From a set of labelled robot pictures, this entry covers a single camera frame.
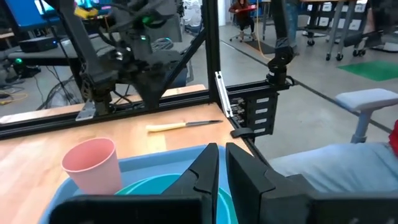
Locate pink plastic cup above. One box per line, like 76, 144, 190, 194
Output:
61, 137, 124, 197

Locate backlit black keyboard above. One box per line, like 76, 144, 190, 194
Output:
150, 37, 175, 53

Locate teal green plate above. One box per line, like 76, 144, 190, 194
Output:
114, 179, 239, 224

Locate black aluminium table frame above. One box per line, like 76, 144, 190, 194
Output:
0, 0, 249, 141

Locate black mini computer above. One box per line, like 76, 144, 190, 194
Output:
19, 36, 58, 54

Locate silver frame bracket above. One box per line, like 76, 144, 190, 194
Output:
215, 71, 234, 119
75, 99, 96, 122

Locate black port box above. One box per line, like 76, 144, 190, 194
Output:
229, 91, 279, 138

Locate green floor mat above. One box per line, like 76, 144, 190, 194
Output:
336, 60, 398, 83

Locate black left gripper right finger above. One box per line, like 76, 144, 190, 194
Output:
226, 142, 398, 224

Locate person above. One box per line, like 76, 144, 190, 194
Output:
268, 119, 398, 193
229, 0, 259, 42

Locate grey desk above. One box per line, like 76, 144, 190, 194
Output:
7, 30, 187, 68

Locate monitor with blue screen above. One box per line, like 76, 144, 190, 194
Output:
4, 0, 62, 32

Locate blue ribbed bowl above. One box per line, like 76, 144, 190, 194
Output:
132, 173, 233, 224

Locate rolling work tables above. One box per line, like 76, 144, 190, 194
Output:
261, 0, 384, 62

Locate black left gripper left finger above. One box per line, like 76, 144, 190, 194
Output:
49, 142, 220, 224

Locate black frame clamp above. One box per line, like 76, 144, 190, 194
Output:
229, 127, 256, 139

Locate yellow hanging cable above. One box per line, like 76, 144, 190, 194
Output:
254, 0, 272, 62

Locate black floor mat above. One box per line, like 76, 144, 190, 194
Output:
245, 40, 276, 55

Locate grey chair armrest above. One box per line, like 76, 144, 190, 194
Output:
335, 88, 398, 144

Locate yellow floor cable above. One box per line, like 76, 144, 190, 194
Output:
0, 91, 29, 106

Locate knife with cream handle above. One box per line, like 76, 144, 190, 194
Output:
146, 119, 224, 133

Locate black wire floor fan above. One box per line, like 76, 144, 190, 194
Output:
36, 76, 85, 111

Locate light blue plastic tray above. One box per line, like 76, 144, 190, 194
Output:
39, 144, 253, 224

